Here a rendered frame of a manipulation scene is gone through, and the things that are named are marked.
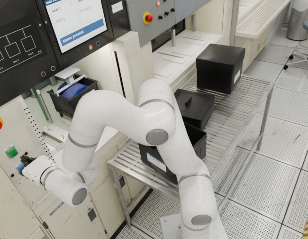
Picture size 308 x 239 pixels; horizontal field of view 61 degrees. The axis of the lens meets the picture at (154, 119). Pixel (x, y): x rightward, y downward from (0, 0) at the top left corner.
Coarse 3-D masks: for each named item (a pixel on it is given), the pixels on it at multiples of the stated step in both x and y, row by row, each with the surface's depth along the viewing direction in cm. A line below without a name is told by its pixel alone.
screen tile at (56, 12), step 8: (72, 0) 108; (56, 8) 103; (64, 8) 106; (72, 8) 109; (56, 16) 104; (72, 16) 110; (64, 24) 108; (72, 24) 112; (80, 24) 115; (64, 32) 110
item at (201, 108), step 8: (176, 96) 185; (184, 96) 184; (192, 96) 183; (200, 96) 182; (208, 96) 181; (184, 104) 177; (192, 104) 176; (200, 104) 175; (208, 104) 174; (184, 112) 170; (192, 112) 169; (200, 112) 168; (208, 112) 174; (184, 120) 169; (192, 120) 166; (200, 120) 163; (200, 128) 167
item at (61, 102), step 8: (64, 72) 153; (72, 72) 152; (72, 80) 156; (80, 80) 170; (88, 80) 164; (64, 88) 154; (88, 88) 157; (96, 88) 163; (56, 96) 152; (80, 96) 154; (56, 104) 162; (64, 104) 156; (72, 104) 151; (64, 112) 161; (72, 112) 156
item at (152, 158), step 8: (192, 128) 149; (192, 136) 153; (200, 136) 148; (192, 144) 157; (200, 144) 142; (144, 152) 146; (152, 152) 139; (200, 152) 146; (144, 160) 151; (152, 160) 144; (160, 160) 137; (160, 168) 142; (168, 168) 136; (168, 176) 141; (176, 176) 136
